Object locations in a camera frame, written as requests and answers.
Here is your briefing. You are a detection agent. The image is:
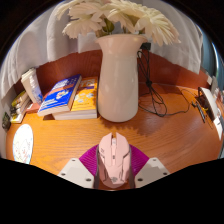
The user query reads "white flat device on stand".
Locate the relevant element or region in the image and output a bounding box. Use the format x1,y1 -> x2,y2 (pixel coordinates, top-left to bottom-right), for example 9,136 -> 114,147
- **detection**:
197,86 -> 221,122

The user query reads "yellow and white book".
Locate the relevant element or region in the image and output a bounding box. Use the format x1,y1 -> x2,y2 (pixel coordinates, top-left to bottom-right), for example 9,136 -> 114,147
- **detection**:
10,106 -> 29,124

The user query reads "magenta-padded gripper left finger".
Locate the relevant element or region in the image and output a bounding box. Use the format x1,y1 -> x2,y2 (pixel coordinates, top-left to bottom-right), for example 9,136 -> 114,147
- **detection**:
57,144 -> 101,189

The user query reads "pink computer mouse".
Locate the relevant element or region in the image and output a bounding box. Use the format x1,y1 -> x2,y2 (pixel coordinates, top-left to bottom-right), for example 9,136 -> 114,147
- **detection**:
96,132 -> 133,189

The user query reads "dark framed window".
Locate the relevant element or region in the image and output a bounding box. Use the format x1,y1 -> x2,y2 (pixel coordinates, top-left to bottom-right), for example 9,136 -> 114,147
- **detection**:
201,33 -> 224,91

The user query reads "black cable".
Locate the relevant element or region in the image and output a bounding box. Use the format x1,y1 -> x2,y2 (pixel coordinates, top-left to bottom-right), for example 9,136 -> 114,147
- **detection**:
137,46 -> 201,118

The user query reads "yellow cover book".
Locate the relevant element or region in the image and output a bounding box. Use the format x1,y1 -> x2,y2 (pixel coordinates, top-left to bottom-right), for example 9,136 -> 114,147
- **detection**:
52,76 -> 99,121

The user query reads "white lidded tumbler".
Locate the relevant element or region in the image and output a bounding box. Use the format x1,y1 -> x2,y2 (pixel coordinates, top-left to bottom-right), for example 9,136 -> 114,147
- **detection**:
20,67 -> 38,103

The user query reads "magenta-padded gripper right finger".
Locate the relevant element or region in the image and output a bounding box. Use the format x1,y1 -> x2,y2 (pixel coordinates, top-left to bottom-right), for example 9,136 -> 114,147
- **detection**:
128,144 -> 171,189

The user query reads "round cartoon-print mouse pad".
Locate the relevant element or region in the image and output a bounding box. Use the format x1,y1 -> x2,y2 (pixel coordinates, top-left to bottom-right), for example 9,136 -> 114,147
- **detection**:
12,123 -> 34,165

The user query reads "black and yellow book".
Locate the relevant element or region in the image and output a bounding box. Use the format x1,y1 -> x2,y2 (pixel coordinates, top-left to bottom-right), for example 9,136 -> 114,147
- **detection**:
10,90 -> 29,108

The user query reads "white pleated curtain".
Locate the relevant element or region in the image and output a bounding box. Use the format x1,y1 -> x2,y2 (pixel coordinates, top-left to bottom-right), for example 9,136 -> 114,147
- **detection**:
0,0 -> 204,101

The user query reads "white ceramic vase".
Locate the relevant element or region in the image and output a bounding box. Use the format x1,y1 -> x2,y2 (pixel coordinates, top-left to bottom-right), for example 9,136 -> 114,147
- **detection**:
95,33 -> 148,123

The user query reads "red-brown flat book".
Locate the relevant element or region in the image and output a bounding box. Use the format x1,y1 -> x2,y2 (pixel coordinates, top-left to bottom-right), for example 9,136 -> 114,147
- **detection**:
24,102 -> 42,114

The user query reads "white paper card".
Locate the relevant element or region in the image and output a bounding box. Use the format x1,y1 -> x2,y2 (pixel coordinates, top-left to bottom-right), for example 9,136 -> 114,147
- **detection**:
213,114 -> 224,141

